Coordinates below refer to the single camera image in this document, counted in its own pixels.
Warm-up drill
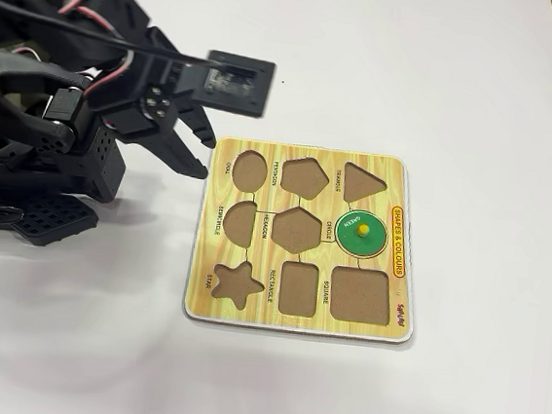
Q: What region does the black camera cable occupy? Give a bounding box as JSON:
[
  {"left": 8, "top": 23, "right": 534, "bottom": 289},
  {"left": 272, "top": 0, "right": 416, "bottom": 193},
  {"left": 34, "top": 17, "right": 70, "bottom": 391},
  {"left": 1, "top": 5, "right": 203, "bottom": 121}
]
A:
[{"left": 0, "top": 0, "right": 227, "bottom": 68}]

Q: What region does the black grid table clamp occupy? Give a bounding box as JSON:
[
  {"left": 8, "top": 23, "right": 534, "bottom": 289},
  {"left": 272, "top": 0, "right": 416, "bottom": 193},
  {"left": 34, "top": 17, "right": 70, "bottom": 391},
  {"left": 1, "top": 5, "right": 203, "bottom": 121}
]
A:
[{"left": 9, "top": 190, "right": 102, "bottom": 254}]

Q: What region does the wooden shape puzzle board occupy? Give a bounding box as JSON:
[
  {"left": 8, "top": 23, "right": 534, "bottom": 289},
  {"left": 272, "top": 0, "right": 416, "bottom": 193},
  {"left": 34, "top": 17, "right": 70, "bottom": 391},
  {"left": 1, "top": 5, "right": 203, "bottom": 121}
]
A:
[{"left": 179, "top": 133, "right": 432, "bottom": 349}]

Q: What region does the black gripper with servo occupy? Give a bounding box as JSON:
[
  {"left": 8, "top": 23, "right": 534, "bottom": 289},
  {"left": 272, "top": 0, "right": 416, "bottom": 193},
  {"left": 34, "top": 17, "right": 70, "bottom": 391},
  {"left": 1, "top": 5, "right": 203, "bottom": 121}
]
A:
[{"left": 96, "top": 22, "right": 228, "bottom": 181}]

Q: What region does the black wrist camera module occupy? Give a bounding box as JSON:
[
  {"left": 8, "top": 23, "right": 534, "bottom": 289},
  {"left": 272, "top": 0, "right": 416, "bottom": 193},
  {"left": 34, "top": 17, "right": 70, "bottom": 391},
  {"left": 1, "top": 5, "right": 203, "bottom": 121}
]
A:
[{"left": 188, "top": 48, "right": 278, "bottom": 121}]

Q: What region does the green circle piece yellow pin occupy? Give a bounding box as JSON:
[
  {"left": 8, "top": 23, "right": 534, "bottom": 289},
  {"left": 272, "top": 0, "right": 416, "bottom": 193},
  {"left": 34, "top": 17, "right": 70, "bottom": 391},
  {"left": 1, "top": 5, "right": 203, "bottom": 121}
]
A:
[{"left": 331, "top": 206, "right": 392, "bottom": 261}]

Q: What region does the pink white gripper servo cable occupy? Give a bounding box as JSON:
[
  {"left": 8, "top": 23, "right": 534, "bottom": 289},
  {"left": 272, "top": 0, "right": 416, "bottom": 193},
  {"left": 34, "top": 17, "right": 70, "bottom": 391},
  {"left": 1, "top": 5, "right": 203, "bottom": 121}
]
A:
[{"left": 49, "top": 0, "right": 142, "bottom": 106}]

